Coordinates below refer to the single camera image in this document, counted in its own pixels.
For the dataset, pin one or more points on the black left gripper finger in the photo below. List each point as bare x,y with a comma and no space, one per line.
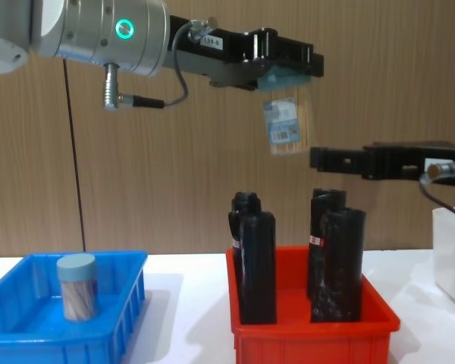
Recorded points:
317,65
263,43

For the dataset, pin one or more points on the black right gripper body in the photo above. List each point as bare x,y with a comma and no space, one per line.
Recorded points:
398,161

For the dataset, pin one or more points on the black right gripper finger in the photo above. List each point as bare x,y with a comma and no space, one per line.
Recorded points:
337,167
337,153

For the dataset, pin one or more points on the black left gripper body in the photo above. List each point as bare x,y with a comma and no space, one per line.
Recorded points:
227,57

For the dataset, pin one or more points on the clear packet of wooden sticks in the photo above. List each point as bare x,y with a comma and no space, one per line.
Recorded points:
286,123

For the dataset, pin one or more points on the black bag roll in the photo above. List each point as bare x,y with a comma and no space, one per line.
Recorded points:
259,273
339,273
322,216
244,204

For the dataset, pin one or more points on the white plastic box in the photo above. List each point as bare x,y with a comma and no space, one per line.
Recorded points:
453,261

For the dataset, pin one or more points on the red plastic bin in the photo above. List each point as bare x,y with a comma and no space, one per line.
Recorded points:
307,345

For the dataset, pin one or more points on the clear jar with grey-blue lid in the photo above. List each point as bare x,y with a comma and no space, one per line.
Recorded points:
77,292

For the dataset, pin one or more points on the blue plastic bin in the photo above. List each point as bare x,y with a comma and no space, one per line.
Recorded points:
26,341

